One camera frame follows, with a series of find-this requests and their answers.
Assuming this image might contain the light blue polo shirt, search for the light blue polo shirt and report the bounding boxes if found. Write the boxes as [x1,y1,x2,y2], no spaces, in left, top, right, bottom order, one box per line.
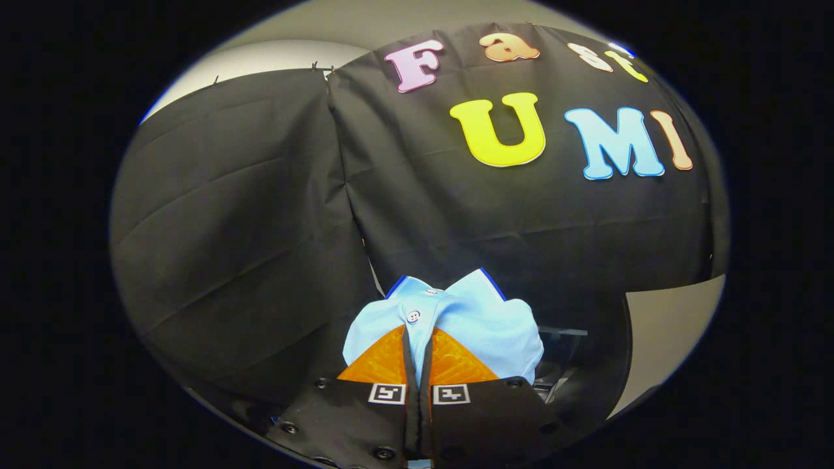
[342,268,545,386]

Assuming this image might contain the black backdrop cloth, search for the black backdrop cloth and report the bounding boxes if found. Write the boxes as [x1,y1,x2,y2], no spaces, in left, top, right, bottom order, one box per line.
[109,23,729,424]

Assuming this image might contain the beige cabinet with dark top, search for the beige cabinet with dark top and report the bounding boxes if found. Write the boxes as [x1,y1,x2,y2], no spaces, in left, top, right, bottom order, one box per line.
[590,274,726,421]

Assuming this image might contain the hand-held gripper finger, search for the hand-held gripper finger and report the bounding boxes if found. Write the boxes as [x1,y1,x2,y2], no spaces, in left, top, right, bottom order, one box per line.
[267,324,423,469]
[420,326,573,469]

